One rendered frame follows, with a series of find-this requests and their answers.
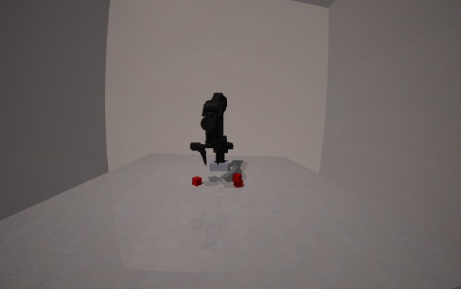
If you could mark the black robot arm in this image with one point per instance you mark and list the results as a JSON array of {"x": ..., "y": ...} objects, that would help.
[{"x": 213, "y": 111}]

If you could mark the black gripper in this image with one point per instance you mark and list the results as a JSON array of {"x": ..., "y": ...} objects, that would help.
[{"x": 196, "y": 146}]

